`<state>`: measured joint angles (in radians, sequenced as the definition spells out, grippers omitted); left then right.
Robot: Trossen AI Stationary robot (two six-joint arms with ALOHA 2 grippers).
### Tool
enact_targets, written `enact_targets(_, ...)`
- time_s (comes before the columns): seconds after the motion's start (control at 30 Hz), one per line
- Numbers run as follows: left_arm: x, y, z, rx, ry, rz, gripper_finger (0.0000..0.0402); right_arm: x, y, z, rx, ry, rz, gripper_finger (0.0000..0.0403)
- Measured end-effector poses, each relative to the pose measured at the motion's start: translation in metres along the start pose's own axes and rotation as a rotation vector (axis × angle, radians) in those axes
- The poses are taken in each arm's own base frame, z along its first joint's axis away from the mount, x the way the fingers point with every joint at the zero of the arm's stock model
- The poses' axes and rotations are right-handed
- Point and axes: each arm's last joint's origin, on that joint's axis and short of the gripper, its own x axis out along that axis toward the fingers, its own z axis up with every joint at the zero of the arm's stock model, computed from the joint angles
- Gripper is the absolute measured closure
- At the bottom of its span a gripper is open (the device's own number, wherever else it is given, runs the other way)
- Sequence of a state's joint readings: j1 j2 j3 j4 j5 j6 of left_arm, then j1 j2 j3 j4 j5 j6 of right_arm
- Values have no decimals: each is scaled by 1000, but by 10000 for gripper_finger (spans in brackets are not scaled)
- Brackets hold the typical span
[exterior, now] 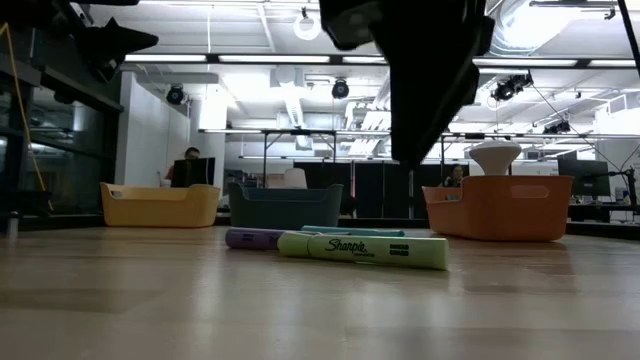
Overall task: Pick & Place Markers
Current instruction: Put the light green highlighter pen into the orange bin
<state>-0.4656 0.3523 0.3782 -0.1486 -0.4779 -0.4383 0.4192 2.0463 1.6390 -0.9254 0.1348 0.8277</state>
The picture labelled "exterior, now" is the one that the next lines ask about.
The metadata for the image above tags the light green chunky highlighter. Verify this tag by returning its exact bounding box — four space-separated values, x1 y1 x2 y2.
276 231 450 272

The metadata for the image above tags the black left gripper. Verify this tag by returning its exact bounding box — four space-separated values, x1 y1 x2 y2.
0 0 160 84

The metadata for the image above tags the yellow plastic bin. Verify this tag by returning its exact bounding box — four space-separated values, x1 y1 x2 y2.
98 181 222 229

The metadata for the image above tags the black ceiling camera rig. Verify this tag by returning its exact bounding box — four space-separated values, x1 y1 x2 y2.
542 119 572 136
491 72 535 103

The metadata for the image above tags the black monitor on arm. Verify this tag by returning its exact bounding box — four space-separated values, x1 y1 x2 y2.
557 158 612 198

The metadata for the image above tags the teal chunky highlighter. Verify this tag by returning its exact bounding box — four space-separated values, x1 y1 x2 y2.
299 224 407 239

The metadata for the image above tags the black ceiling speaker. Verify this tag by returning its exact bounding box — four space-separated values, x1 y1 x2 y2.
331 77 351 101
165 83 186 107

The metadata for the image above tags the background black metal frame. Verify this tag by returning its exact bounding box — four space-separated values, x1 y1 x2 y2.
198 128 391 189

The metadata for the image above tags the person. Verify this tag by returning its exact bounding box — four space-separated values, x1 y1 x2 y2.
441 164 465 189
163 146 202 184

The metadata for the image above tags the lavender chunky highlighter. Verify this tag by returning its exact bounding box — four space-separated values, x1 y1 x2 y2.
224 227 287 252

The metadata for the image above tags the yellow cable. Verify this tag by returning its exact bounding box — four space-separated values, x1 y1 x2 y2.
0 22 55 213

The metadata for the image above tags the orange plastic bin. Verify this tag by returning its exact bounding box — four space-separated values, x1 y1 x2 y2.
422 174 575 243

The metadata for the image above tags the white cylinder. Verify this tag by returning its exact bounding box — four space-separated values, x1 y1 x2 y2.
282 166 309 191

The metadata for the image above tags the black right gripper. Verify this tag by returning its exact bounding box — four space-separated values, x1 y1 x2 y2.
318 0 497 170

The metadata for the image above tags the teal plastic bin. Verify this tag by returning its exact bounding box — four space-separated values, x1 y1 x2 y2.
228 182 345 231

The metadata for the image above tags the black partition wall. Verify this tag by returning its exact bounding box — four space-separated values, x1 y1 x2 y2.
293 159 471 220

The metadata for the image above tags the black computer monitor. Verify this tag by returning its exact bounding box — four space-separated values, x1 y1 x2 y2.
170 156 217 189

